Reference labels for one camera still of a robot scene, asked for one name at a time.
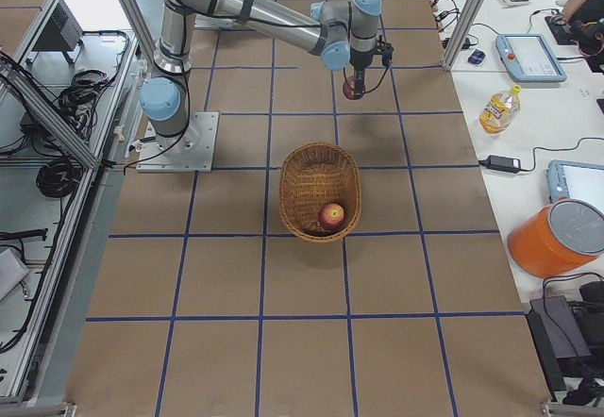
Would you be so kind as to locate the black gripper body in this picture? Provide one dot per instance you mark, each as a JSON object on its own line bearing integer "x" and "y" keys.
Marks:
{"x": 360, "y": 65}

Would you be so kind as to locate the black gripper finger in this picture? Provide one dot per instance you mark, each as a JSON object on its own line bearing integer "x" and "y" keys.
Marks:
{"x": 359, "y": 87}

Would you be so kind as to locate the dark red apple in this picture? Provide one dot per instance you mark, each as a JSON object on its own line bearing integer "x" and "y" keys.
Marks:
{"x": 349, "y": 89}

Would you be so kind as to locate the red yellow apple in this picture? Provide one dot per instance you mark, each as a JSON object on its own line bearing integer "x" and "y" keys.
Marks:
{"x": 331, "y": 216}

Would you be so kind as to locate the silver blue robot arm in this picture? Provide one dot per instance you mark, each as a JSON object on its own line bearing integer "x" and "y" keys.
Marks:
{"x": 340, "y": 33}
{"x": 165, "y": 98}

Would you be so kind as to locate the woven wicker basket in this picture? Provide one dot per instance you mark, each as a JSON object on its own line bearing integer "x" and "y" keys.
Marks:
{"x": 313, "y": 176}

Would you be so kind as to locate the yellow drink bottle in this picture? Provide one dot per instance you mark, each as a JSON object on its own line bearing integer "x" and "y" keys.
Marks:
{"x": 500, "y": 111}

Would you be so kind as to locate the blue teach pendant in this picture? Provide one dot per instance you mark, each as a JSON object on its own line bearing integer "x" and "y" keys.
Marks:
{"x": 575, "y": 180}
{"x": 528, "y": 58}

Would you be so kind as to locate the black power adapter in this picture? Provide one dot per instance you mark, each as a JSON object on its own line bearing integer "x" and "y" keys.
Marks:
{"x": 501, "y": 164}

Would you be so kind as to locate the seated person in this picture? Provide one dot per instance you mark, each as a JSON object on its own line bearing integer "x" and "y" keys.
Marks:
{"x": 585, "y": 18}

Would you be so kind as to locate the orange cylinder container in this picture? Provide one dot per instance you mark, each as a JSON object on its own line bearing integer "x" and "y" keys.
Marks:
{"x": 558, "y": 239}

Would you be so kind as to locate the grey control box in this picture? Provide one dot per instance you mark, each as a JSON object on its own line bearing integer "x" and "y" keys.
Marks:
{"x": 62, "y": 33}

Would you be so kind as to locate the aluminium frame post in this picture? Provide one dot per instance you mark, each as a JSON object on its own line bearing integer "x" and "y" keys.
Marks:
{"x": 468, "y": 14}

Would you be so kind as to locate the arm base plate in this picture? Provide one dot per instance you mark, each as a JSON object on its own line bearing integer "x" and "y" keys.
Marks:
{"x": 193, "y": 152}
{"x": 203, "y": 22}

